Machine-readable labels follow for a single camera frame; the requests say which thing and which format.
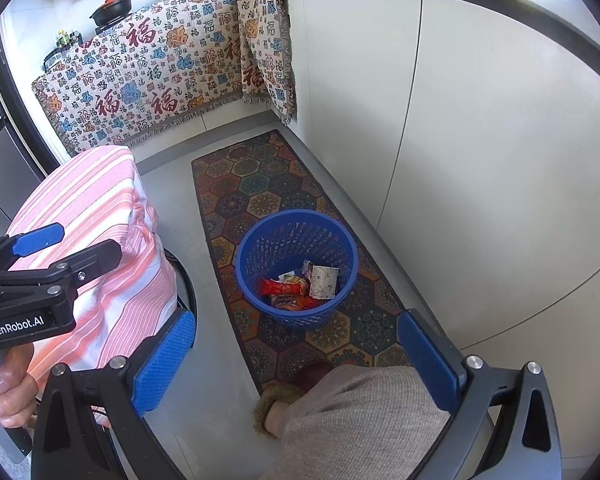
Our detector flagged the yellow wrapper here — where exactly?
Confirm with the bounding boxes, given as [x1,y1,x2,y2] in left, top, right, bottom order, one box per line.
[279,260,314,281]

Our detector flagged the black clay pot orange lid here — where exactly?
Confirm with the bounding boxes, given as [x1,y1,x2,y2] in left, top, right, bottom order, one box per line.
[90,0,135,29]

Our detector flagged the white drink carton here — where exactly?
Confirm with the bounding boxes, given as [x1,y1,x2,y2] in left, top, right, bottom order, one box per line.
[310,265,340,301]

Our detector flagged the small printed blanket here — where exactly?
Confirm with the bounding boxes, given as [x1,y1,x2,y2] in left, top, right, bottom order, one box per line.
[235,0,297,128]

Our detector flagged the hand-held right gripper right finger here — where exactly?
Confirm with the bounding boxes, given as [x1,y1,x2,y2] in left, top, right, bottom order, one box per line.
[397,310,565,480]

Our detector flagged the large printed blanket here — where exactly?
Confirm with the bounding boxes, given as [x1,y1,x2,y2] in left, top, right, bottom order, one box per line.
[31,0,246,157]

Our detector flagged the grey refrigerator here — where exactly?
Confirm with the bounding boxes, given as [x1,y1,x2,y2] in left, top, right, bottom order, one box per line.
[0,42,61,241]

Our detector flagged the orange snack packet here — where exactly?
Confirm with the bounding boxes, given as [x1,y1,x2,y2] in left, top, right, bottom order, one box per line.
[272,294,321,311]

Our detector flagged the round table striped tablecloth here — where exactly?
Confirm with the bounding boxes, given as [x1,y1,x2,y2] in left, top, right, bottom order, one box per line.
[5,146,179,391]

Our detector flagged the hexagon patterned rug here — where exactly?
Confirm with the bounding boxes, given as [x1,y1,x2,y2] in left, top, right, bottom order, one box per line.
[191,129,416,396]

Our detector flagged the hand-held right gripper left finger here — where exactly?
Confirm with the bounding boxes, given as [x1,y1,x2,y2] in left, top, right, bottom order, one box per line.
[30,308,197,480]

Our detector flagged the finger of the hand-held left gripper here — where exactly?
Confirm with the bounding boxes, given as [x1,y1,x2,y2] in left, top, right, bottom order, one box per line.
[0,222,65,281]
[45,239,124,294]

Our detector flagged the black metal table frame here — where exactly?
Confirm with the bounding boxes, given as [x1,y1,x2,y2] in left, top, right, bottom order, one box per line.
[162,247,197,321]

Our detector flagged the red plastic wrapper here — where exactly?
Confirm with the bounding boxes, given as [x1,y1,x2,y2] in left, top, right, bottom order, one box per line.
[257,278,311,297]

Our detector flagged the person's leg grey trousers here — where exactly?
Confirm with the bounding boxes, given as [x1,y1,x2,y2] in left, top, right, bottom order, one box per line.
[267,365,454,480]

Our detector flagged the white base cabinets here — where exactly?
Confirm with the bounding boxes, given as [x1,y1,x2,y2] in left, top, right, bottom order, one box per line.
[275,0,600,480]

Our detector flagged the person's left hand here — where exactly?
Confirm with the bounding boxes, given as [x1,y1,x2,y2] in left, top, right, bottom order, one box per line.
[0,345,40,436]

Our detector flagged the blue plastic basket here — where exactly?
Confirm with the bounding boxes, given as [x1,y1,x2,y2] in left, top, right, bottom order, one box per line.
[235,209,360,330]

